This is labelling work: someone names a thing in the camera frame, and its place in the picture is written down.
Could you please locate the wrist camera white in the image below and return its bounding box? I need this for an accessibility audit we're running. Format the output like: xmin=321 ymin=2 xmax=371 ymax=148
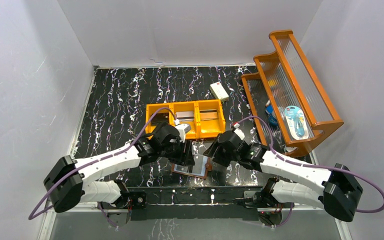
xmin=232 ymin=122 xmax=245 ymax=141
xmin=175 ymin=123 xmax=192 ymax=142

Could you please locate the orange bin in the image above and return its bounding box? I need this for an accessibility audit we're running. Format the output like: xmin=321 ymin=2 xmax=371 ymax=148
xmin=196 ymin=99 xmax=226 ymax=139
xmin=145 ymin=103 xmax=174 ymax=134
xmin=172 ymin=101 xmax=199 ymax=140

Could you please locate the orange wooden shelf rack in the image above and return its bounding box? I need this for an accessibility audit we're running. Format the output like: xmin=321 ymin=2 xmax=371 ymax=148
xmin=241 ymin=29 xmax=344 ymax=158

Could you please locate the silver card in middle bin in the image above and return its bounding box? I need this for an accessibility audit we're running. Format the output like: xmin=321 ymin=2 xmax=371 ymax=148
xmin=175 ymin=111 xmax=195 ymax=123

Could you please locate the purple cable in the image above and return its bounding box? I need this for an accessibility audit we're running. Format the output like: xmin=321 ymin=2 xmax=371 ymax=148
xmin=27 ymin=106 xmax=180 ymax=221
xmin=235 ymin=115 xmax=384 ymax=229

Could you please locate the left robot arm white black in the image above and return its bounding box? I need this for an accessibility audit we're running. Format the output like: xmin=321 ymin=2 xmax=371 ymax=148
xmin=43 ymin=123 xmax=195 ymax=213

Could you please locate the right orange bin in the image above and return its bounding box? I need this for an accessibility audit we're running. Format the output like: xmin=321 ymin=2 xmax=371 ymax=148
xmin=196 ymin=99 xmax=226 ymax=139

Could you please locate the black credit card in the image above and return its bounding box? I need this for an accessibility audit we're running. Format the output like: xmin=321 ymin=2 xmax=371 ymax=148
xmin=151 ymin=112 xmax=170 ymax=126

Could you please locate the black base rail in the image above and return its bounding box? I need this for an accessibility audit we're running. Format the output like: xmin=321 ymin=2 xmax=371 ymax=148
xmin=97 ymin=186 xmax=296 ymax=222

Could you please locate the brown leather card holder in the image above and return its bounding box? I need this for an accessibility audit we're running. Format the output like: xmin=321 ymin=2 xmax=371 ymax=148
xmin=171 ymin=154 xmax=213 ymax=179

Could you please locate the middle orange bin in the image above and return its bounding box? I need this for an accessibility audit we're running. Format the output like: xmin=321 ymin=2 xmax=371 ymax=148
xmin=172 ymin=101 xmax=199 ymax=140

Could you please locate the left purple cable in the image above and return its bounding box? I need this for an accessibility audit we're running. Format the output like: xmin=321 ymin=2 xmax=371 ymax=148
xmin=27 ymin=106 xmax=180 ymax=221

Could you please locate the aluminium frame rail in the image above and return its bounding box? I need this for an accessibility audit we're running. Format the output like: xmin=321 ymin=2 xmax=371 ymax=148
xmin=42 ymin=187 xmax=345 ymax=214

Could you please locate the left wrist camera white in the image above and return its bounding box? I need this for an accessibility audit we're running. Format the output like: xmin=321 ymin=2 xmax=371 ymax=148
xmin=175 ymin=123 xmax=192 ymax=142

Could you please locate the blue packaged item on shelf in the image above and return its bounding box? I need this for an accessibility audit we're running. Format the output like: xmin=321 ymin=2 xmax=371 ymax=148
xmin=284 ymin=105 xmax=309 ymax=141

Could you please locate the card in right bin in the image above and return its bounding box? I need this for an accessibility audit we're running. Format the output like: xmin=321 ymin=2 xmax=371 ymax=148
xmin=199 ymin=109 xmax=219 ymax=121

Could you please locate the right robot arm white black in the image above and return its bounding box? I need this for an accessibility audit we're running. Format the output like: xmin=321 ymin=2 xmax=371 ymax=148
xmin=204 ymin=129 xmax=363 ymax=222

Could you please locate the white small box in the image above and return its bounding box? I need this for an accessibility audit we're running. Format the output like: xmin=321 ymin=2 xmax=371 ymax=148
xmin=209 ymin=81 xmax=229 ymax=103

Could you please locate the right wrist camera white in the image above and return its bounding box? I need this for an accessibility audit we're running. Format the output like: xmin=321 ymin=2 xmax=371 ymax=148
xmin=232 ymin=122 xmax=245 ymax=141

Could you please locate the left orange bin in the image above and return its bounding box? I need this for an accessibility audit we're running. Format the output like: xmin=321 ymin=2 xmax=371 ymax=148
xmin=145 ymin=103 xmax=174 ymax=134

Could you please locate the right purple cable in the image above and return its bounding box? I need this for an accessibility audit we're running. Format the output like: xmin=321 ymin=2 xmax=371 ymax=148
xmin=235 ymin=115 xmax=384 ymax=229

